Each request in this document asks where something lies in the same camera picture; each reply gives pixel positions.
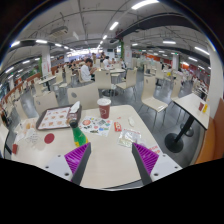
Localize white table with black pedestal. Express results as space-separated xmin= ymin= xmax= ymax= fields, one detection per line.
xmin=164 ymin=92 xmax=211 ymax=154

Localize flat round red coaster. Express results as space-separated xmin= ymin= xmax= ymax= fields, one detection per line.
xmin=43 ymin=132 xmax=56 ymax=145

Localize small red packet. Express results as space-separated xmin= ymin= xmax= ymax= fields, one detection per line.
xmin=113 ymin=121 xmax=123 ymax=133

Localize ceiling air conditioner unit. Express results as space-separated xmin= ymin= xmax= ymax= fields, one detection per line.
xmin=49 ymin=25 xmax=69 ymax=38

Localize red paper cup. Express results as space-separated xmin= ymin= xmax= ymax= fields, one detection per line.
xmin=96 ymin=97 xmax=112 ymax=120

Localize beige chair with metal legs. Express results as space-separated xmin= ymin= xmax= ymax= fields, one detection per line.
xmin=139 ymin=75 xmax=169 ymax=129

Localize colourful sticker sheet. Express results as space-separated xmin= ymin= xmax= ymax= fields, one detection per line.
xmin=78 ymin=115 xmax=114 ymax=138

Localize ceiling lights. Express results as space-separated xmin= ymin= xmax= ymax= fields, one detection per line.
xmin=1 ymin=0 xmax=212 ymax=78

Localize person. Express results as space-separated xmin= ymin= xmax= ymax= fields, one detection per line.
xmin=80 ymin=58 xmax=98 ymax=83
xmin=102 ymin=55 xmax=112 ymax=69

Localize green drink bottle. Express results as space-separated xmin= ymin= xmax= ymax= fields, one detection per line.
xmin=68 ymin=119 xmax=90 ymax=148

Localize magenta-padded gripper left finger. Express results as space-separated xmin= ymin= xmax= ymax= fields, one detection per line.
xmin=42 ymin=142 xmax=92 ymax=186

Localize orange booth seat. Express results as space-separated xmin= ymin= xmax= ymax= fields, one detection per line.
xmin=194 ymin=106 xmax=224 ymax=165

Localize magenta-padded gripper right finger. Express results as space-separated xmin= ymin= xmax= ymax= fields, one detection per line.
xmin=131 ymin=142 xmax=184 ymax=186

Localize group of beige chairs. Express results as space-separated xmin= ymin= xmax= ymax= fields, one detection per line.
xmin=6 ymin=58 xmax=208 ymax=111

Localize beige chair with oval hole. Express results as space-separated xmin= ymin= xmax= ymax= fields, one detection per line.
xmin=33 ymin=91 xmax=59 ymax=116
xmin=67 ymin=83 xmax=100 ymax=111

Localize clear plastic bag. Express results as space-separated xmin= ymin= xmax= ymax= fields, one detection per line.
xmin=116 ymin=128 xmax=143 ymax=149

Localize white paper napkin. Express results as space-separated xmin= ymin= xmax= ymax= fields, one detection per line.
xmin=69 ymin=100 xmax=82 ymax=115

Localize dark food tray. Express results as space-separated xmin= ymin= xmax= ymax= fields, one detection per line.
xmin=35 ymin=104 xmax=83 ymax=132

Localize white dotted paper cup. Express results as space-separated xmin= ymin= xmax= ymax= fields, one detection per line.
xmin=25 ymin=129 xmax=44 ymax=147

